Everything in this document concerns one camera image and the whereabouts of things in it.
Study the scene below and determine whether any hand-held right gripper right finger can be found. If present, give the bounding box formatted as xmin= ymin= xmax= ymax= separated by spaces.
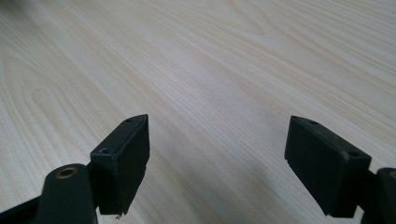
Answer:
xmin=284 ymin=115 xmax=373 ymax=218

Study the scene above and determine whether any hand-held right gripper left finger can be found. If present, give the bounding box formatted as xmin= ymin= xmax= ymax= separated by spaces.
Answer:
xmin=90 ymin=114 xmax=150 ymax=217

